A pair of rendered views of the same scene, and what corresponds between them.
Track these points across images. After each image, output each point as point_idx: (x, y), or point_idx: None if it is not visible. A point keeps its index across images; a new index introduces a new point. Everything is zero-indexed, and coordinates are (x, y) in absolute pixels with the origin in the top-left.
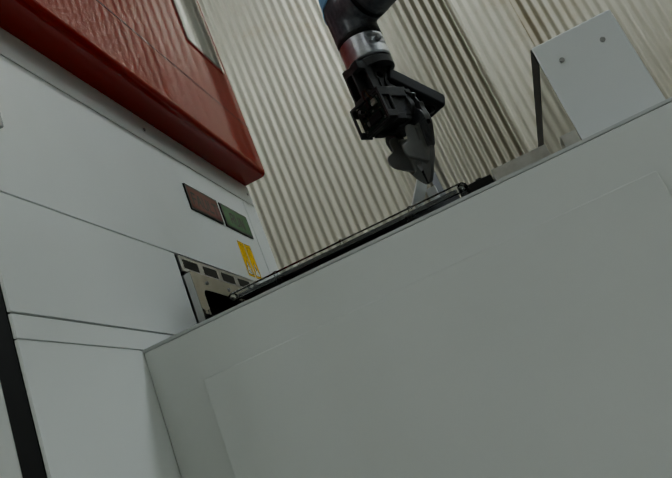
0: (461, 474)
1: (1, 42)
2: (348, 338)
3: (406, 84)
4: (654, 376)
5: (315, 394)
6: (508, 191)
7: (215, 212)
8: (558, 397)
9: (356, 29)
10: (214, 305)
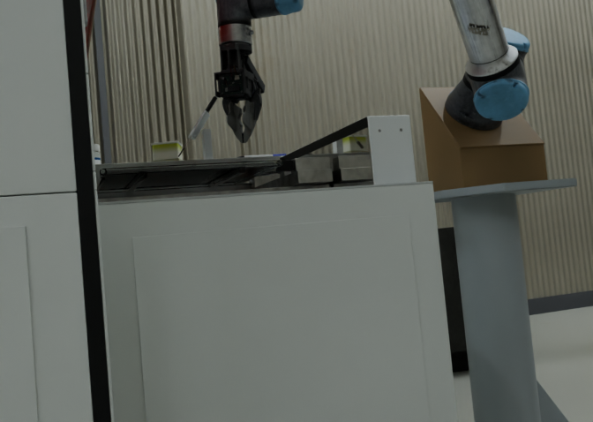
0: (271, 335)
1: None
2: (233, 244)
3: (252, 71)
4: (374, 312)
5: (203, 269)
6: (341, 195)
7: None
8: (330, 309)
9: (241, 20)
10: None
